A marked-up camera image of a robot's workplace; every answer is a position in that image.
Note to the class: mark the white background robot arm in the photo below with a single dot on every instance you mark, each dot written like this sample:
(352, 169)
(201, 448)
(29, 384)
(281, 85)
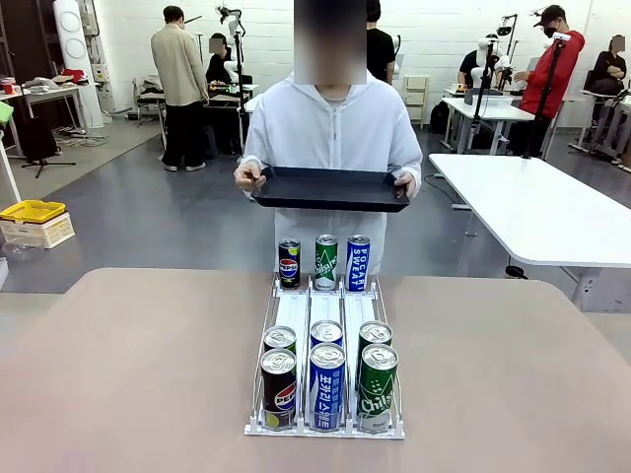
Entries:
(503, 64)
(231, 17)

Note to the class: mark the blue Pocari Sweat can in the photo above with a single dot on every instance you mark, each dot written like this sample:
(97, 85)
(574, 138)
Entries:
(327, 389)
(358, 263)
(327, 332)

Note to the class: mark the person in white hoodie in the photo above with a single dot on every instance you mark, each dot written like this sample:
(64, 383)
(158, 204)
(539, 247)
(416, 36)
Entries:
(335, 128)

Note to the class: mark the green Chilsung cider can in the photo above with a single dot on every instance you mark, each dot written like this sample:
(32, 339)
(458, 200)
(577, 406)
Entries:
(326, 263)
(374, 332)
(377, 389)

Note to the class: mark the person's right hand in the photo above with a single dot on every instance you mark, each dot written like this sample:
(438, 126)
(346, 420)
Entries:
(248, 176)

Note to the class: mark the yellow plastic crate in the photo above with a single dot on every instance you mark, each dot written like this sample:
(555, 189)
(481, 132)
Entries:
(29, 211)

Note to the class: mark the seated person in black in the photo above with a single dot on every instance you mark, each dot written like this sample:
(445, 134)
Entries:
(217, 66)

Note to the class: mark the cluttered white desk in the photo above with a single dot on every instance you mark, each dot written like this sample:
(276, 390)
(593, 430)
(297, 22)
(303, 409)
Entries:
(49, 91)

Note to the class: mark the white drawer cart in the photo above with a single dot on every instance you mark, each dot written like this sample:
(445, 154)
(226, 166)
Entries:
(416, 98)

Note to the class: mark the black Pepsi can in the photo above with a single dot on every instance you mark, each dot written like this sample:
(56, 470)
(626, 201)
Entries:
(290, 266)
(279, 337)
(278, 389)

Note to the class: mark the large white table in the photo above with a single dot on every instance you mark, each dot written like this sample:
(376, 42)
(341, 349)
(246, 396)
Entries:
(532, 207)

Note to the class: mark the white storage bin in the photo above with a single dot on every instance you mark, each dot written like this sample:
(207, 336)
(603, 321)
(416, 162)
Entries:
(493, 102)

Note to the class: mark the man in beige coat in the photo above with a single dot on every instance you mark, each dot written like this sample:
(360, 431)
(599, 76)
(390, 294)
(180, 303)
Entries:
(177, 64)

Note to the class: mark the small white desk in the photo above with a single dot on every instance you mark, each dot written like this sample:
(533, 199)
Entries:
(498, 114)

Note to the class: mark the white plastic crate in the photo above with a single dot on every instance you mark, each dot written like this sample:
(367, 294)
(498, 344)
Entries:
(49, 234)

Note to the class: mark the black camera stand pole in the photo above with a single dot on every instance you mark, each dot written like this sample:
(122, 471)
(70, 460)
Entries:
(483, 93)
(240, 74)
(544, 98)

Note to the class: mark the person's left hand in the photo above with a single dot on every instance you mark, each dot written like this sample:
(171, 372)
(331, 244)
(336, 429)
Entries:
(411, 183)

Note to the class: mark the white can dispenser rack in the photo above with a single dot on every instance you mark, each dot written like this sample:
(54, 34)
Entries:
(325, 308)

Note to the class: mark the person in red hoodie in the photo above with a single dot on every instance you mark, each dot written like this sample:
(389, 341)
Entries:
(552, 79)

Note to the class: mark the red cup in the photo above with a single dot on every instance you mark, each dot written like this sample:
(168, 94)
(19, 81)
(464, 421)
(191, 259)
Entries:
(7, 88)

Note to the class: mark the person in black beside robot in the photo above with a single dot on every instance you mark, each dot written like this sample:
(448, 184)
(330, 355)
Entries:
(468, 64)

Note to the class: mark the person's right forearm white sleeve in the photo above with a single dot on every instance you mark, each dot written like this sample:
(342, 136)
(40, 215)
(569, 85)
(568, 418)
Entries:
(251, 148)

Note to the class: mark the clear plastic bowl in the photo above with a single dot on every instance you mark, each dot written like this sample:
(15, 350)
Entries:
(22, 252)

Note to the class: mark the black backpack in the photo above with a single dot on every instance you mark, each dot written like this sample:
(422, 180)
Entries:
(440, 118)

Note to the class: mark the black serving tray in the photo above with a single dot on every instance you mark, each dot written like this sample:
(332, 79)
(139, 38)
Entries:
(330, 189)

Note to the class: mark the black tripod with bag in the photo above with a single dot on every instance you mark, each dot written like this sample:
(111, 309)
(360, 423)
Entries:
(37, 140)

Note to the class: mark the white standing air conditioner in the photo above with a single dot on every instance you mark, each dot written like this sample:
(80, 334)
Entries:
(74, 49)

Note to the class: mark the person in black t-shirt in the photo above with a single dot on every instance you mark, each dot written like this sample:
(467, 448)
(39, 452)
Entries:
(380, 49)

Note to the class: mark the person's left forearm white sleeve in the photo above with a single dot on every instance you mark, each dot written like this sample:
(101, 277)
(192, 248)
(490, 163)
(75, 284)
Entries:
(411, 153)

